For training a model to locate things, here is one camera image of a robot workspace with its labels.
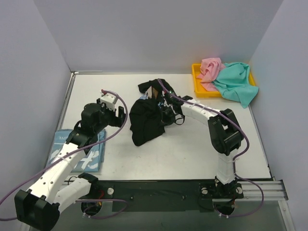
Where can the yellow plastic bin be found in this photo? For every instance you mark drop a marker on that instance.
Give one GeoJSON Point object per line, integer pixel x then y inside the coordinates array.
{"type": "Point", "coordinates": [199, 90]}

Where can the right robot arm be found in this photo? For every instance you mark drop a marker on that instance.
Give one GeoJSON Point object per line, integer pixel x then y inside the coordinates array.
{"type": "Point", "coordinates": [225, 136]}

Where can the pink t shirt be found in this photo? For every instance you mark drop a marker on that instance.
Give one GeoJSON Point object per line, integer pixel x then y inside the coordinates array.
{"type": "Point", "coordinates": [209, 71]}

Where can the black t shirt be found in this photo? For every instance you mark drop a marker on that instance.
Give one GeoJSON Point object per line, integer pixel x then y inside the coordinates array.
{"type": "Point", "coordinates": [145, 116]}

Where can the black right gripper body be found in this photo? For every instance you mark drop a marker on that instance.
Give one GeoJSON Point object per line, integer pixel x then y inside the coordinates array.
{"type": "Point", "coordinates": [167, 109]}

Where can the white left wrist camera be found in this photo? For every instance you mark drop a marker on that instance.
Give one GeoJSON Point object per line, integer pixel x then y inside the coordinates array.
{"type": "Point", "coordinates": [108, 101]}

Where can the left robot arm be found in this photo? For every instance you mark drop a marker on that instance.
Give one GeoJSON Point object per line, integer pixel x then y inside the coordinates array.
{"type": "Point", "coordinates": [41, 205]}

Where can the folded light blue t shirt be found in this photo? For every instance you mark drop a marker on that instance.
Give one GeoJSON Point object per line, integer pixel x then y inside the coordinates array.
{"type": "Point", "coordinates": [90, 163]}

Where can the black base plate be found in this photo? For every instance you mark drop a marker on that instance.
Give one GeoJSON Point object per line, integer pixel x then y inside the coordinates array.
{"type": "Point", "coordinates": [161, 196]}

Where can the teal t shirt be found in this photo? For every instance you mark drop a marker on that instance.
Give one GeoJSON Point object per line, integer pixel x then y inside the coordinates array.
{"type": "Point", "coordinates": [233, 83]}

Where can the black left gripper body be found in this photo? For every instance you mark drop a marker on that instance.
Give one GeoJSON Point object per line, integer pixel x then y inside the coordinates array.
{"type": "Point", "coordinates": [116, 118]}

